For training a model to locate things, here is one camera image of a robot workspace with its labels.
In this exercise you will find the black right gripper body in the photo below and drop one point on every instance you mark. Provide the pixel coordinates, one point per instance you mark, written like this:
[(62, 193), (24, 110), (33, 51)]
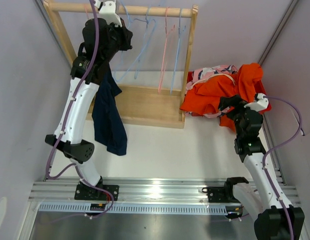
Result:
[(237, 120)]

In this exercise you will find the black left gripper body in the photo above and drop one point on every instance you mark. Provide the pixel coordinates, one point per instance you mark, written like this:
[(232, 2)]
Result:
[(119, 40)]

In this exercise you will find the orange shorts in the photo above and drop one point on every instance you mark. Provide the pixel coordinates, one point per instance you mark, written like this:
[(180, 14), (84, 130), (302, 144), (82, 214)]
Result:
[(248, 83)]

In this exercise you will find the pink shark print shorts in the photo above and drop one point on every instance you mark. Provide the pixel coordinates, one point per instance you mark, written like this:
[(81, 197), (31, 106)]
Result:
[(209, 85)]

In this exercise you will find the navy blue shorts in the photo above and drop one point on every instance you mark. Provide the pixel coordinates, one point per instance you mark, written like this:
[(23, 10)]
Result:
[(108, 126)]

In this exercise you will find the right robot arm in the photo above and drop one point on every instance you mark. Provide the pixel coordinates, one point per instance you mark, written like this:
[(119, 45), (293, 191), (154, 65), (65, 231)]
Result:
[(274, 216)]

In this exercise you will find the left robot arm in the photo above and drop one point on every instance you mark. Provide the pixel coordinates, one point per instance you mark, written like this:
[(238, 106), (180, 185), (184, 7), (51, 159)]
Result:
[(92, 80)]

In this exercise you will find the red plastic tray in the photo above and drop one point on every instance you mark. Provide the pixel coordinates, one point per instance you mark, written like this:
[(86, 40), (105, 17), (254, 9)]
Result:
[(190, 78)]

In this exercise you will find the wooden clothes rack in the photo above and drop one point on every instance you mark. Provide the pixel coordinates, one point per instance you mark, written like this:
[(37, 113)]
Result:
[(137, 105)]

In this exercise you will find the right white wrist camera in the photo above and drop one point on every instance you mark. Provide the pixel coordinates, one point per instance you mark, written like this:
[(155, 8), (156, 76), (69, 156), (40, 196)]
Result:
[(260, 103)]

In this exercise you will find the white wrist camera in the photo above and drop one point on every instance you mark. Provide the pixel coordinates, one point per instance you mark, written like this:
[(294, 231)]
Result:
[(260, 103), (107, 11)]

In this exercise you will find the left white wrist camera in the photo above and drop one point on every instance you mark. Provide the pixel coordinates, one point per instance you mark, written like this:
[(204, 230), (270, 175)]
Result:
[(107, 11)]

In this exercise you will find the aluminium mounting rail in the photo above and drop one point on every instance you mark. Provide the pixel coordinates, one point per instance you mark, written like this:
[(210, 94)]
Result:
[(221, 197)]

